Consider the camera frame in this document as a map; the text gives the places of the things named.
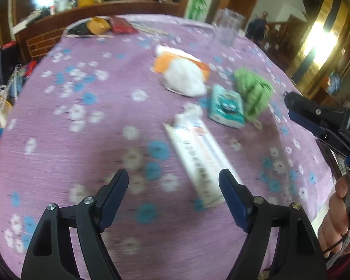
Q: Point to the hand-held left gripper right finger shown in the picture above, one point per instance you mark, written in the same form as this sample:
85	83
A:
234	201

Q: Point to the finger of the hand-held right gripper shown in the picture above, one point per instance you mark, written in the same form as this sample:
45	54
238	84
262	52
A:
304	119
332	141

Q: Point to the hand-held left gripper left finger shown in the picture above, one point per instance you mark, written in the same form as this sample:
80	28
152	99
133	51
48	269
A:
112	201

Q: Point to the long white medicine box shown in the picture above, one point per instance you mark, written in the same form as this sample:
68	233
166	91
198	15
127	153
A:
198	157

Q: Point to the green towel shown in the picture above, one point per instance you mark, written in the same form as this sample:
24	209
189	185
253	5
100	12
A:
253	93

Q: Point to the white plastic bag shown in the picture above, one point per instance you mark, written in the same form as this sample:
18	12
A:
183	77

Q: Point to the orange and white box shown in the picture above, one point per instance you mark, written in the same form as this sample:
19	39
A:
160	64

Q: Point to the person's right hand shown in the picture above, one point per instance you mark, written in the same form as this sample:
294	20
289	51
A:
335	224

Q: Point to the teal tissue packet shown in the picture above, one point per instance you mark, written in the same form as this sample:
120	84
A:
226	106

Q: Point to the wooden stair railing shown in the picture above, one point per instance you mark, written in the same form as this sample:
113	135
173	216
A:
283	38

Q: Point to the crumpled white wrapper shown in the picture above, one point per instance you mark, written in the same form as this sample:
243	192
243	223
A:
189	113

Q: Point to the person in dark clothes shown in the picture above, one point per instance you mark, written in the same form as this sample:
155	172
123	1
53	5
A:
256	27

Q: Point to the purple floral tablecloth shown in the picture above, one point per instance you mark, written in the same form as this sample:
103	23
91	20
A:
75	99

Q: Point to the gold framed panel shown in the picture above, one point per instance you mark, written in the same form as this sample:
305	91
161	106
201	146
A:
329	8

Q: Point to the clear drinking glass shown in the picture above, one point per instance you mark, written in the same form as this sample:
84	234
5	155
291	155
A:
227	29

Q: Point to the yellow bag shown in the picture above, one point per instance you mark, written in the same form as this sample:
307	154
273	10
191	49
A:
0	115

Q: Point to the colourful printed bag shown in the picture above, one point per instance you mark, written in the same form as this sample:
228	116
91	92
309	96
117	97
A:
26	70

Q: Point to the black plastic bag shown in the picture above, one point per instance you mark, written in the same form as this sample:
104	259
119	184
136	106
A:
78	29

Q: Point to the yellow tape roll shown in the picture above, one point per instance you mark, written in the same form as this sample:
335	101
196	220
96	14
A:
100	26

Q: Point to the flat red packet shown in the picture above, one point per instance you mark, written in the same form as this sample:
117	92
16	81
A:
124	26

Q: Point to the white sachet strip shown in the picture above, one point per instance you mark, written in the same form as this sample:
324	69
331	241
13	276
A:
151	29

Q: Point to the black shopping bag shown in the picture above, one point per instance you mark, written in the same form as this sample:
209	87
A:
0	64

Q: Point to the yellow tub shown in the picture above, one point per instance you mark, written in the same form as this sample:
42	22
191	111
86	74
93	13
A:
84	2

